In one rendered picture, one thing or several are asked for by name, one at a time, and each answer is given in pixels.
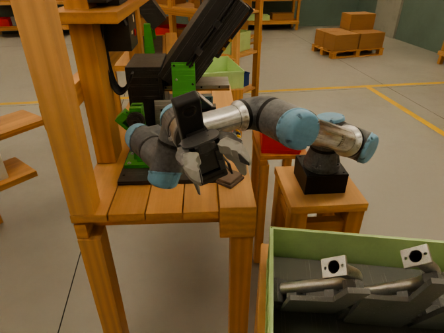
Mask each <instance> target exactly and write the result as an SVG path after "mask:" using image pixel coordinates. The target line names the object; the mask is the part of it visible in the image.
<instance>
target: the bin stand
mask: <svg viewBox="0 0 444 333"><path fill-rule="evenodd" d="M252 140H253V143H252V168H251V183H252V189H253V192H254V198H255V201H256V228H255V236H254V254H253V260H254V263H260V247H261V244H262V243H263V241H264V225H265V216H266V200H267V191H268V175H269V167H270V166H269V163H268V161H267V160H274V159H283V161H282V166H283V167H286V166H291V163H292V159H295V157H296V155H292V154H271V153H262V152H261V147H260V132H259V131H256V130H252ZM306 153H307V152H306V150H305V149H303V150H301V152H300V155H306Z"/></svg>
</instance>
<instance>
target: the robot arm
mask: <svg viewBox="0 0 444 333"><path fill-rule="evenodd" d="M171 102H172V104H169V105H167V106H165V107H164V108H163V110H162V112H161V115H160V124H157V125H154V126H147V125H145V124H141V123H137V124H133V125H132V126H130V127H129V128H128V129H127V131H126V134H125V141H126V144H127V145H128V147H129V148H130V149H131V151H132V152H133V153H135V154H136V155H137V156H138V157H139V158H140V159H141V160H142V161H143V162H144V163H145V164H146V165H147V166H148V167H149V168H150V169H149V170H148V177H147V179H148V181H149V182H150V183H151V184H152V185H154V186H156V187H158V188H163V189H172V188H175V187H176V186H177V184H178V181H179V180H180V176H181V174H182V170H184V173H185V174H186V176H187V177H188V178H189V179H190V180H191V181H192V182H193V183H194V186H195V188H196V190H197V193H198V194H199V195H201V193H200V186H203V185H205V184H208V183H210V182H213V181H214V180H217V179H218V178H221V177H223V176H226V175H227V174H228V172H227V170H228V171H229V172H230V173H231V174H233V171H232V168H231V164H230V162H229V161H228V160H227V159H229V160H230V161H232V162H233V163H234V164H235V166H236V167H237V169H238V171H239V172H240V173H241V174H242V175H244V176H245V175H246V174H247V169H246V165H248V166H249V165H251V162H250V156H249V154H248V151H247V150H246V148H245V147H244V145H243V144H242V143H241V141H240V139H239V138H238V137H237V136H236V135H235V134H233V133H230V131H234V130H239V131H245V130H256V131H259V132H261V133H263V134H264V135H267V136H268V137H270V138H272V139H274V140H276V141H278V142H279V143H281V144H282V145H284V146H285V147H287V148H290V149H294V150H303V149H306V148H307V146H308V147H309V146H310V147H309V150H308V151H307V153H306V155H305V157H304V159H303V165H304V167H305V168H306V169H307V170H309V171H311V172H313V173H316V174H334V173H336V172H338V171H339V169H340V157H339V156H342V157H347V158H350V159H353V160H355V161H357V162H358V163H362V164H364V163H366V162H368V161H369V160H370V159H371V157H372V156H373V155H374V153H375V151H376V149H377V146H378V144H379V137H378V136H377V135H376V134H374V133H373V132H370V131H367V130H364V129H361V128H359V127H357V126H354V125H351V124H349V123H346V122H345V116H344V115H343V114H339V113H335V112H325V113H321V114H318V115H316V114H315V113H314V112H312V111H310V110H307V109H305V108H301V107H299V106H296V105H294V104H291V103H288V102H286V101H284V100H281V99H279V98H276V97H274V96H253V97H248V98H242V99H239V100H235V101H233V102H232V103H231V105H230V106H226V107H222V108H218V109H215V110H210V111H207V112H202V105H201V99H200V97H199V95H198V94H197V92H196V91H190V92H187V93H185V94H182V95H180V96H176V97H174V98H172V99H171ZM223 155H224V156H225V157H226V158H227V159H226V158H225V157H224V156H223ZM225 161H226V162H227V165H228V166H227V165H226V164H225Z"/></svg>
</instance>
